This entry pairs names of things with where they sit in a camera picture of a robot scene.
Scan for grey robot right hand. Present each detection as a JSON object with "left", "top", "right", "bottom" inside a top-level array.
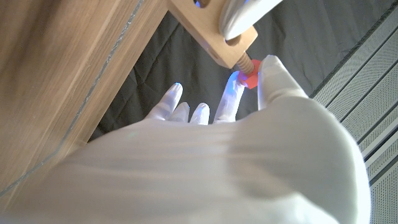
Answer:
[{"left": 0, "top": 54, "right": 373, "bottom": 224}]

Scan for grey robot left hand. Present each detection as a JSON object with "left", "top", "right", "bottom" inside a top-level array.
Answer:
[{"left": 219, "top": 0, "right": 284, "bottom": 41}]

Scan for wooden block with holes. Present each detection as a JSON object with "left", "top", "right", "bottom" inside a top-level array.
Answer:
[{"left": 167, "top": 0, "right": 259, "bottom": 70}]

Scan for red-headed wooden screw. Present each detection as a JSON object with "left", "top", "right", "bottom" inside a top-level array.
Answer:
[{"left": 235, "top": 51, "right": 262, "bottom": 90}]

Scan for black backdrop curtain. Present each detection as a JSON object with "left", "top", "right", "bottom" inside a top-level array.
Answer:
[{"left": 88, "top": 0, "right": 396, "bottom": 142}]

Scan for large wooden board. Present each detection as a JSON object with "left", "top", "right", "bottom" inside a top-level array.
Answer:
[{"left": 0, "top": 0, "right": 144, "bottom": 197}]

